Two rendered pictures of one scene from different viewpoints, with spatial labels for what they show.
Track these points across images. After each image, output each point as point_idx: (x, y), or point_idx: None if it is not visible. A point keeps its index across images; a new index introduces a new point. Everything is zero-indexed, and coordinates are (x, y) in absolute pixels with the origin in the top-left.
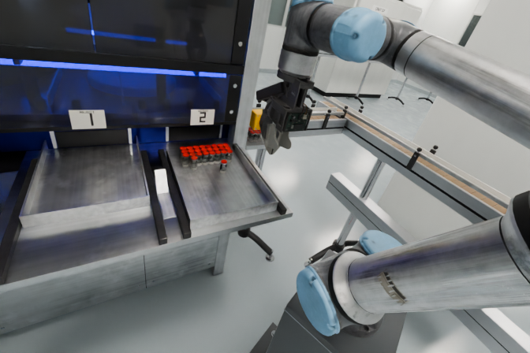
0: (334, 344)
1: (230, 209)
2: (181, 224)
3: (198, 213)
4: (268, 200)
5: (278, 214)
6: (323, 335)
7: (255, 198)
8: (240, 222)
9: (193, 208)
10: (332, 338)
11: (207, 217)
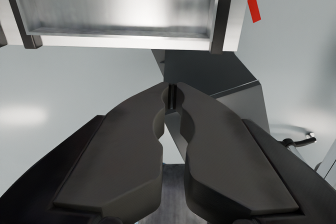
0: (180, 151)
1: (120, 4)
2: (18, 26)
3: None
4: (209, 5)
5: (206, 47)
6: (177, 144)
7: None
8: (128, 41)
9: None
10: (182, 148)
11: (59, 35)
